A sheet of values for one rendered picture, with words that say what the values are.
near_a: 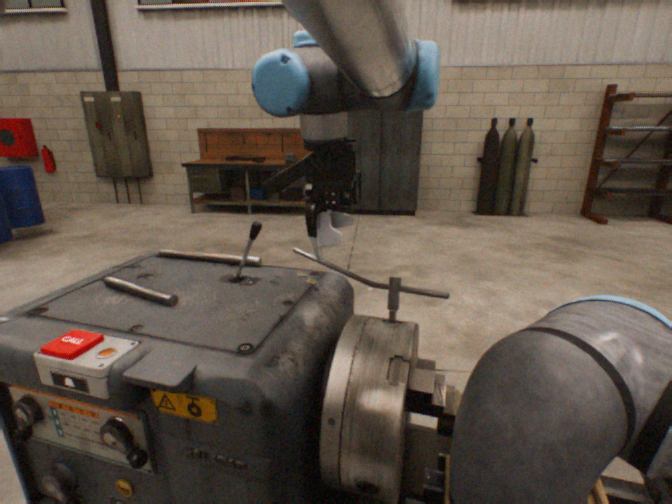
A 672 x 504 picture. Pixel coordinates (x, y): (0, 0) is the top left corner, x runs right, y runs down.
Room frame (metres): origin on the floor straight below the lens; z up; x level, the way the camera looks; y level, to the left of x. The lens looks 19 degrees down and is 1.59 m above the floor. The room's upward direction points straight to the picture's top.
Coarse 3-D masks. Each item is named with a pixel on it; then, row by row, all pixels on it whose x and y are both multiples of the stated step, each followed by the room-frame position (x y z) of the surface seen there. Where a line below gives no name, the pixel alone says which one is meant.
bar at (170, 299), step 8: (104, 280) 0.76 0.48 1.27; (112, 280) 0.75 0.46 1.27; (120, 280) 0.74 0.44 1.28; (120, 288) 0.73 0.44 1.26; (128, 288) 0.72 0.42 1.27; (136, 288) 0.71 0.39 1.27; (144, 288) 0.70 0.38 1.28; (152, 288) 0.70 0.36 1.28; (144, 296) 0.69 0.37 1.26; (152, 296) 0.68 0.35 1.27; (160, 296) 0.67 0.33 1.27; (168, 296) 0.67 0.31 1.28; (176, 296) 0.68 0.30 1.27; (168, 304) 0.66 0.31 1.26
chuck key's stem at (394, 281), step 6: (390, 276) 0.67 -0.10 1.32; (396, 276) 0.67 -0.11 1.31; (390, 282) 0.66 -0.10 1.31; (396, 282) 0.66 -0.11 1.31; (390, 288) 0.66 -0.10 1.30; (396, 288) 0.65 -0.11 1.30; (390, 294) 0.65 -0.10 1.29; (396, 294) 0.65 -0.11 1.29; (390, 300) 0.65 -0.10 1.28; (396, 300) 0.65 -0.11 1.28; (390, 306) 0.65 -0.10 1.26; (396, 306) 0.65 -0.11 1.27; (390, 312) 0.65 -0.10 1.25; (396, 312) 0.65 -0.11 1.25; (390, 318) 0.64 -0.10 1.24
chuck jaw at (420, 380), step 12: (396, 360) 0.55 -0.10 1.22; (396, 372) 0.53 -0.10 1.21; (408, 372) 0.54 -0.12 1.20; (420, 372) 0.53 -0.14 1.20; (432, 372) 0.53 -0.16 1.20; (396, 384) 0.51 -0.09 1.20; (408, 384) 0.52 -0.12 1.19; (420, 384) 0.52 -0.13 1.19; (432, 384) 0.52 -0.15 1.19; (444, 384) 0.55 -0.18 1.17; (408, 396) 0.53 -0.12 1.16; (420, 396) 0.52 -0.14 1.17; (432, 396) 0.53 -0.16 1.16; (444, 396) 0.53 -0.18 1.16; (456, 396) 0.56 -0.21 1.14; (408, 408) 0.56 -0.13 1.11; (420, 408) 0.55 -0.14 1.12; (432, 408) 0.53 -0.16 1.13; (444, 408) 0.54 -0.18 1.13
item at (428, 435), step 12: (408, 432) 0.56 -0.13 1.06; (420, 432) 0.56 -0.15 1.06; (432, 432) 0.56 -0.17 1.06; (408, 444) 0.55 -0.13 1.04; (420, 444) 0.55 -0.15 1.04; (432, 444) 0.54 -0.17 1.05; (444, 444) 0.54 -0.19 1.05; (408, 456) 0.54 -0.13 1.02; (420, 456) 0.54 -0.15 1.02; (432, 456) 0.54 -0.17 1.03; (408, 468) 0.53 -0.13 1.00; (420, 468) 0.53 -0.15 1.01; (432, 468) 0.53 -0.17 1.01; (408, 480) 0.52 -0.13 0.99; (420, 480) 0.52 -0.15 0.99; (420, 492) 0.51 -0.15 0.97
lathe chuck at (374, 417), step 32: (384, 320) 0.66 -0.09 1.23; (384, 352) 0.56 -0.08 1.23; (416, 352) 0.69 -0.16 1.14; (352, 384) 0.52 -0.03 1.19; (384, 384) 0.51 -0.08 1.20; (352, 416) 0.49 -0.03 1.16; (384, 416) 0.48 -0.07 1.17; (352, 448) 0.47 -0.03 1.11; (384, 448) 0.46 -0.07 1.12; (352, 480) 0.47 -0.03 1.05; (384, 480) 0.45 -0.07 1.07
